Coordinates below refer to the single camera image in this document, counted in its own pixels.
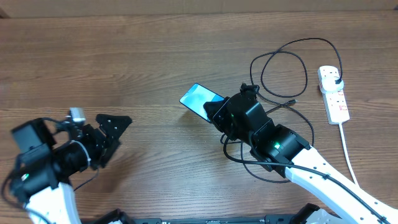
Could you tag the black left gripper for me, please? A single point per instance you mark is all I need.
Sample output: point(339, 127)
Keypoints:
point(105, 146)

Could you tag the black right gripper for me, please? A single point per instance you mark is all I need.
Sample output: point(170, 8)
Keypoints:
point(219, 119)

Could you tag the black Samsung smartphone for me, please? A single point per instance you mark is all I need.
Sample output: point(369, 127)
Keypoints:
point(195, 98)

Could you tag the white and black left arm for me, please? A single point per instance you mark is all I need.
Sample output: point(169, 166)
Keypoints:
point(40, 179)

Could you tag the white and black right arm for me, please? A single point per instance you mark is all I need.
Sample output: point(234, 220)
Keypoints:
point(278, 148)

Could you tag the white charger adapter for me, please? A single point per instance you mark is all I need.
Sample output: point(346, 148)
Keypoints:
point(331, 84)

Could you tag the white power strip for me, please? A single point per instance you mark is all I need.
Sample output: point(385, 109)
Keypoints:
point(335, 103)

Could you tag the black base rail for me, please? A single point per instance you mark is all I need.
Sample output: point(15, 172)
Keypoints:
point(310, 213)

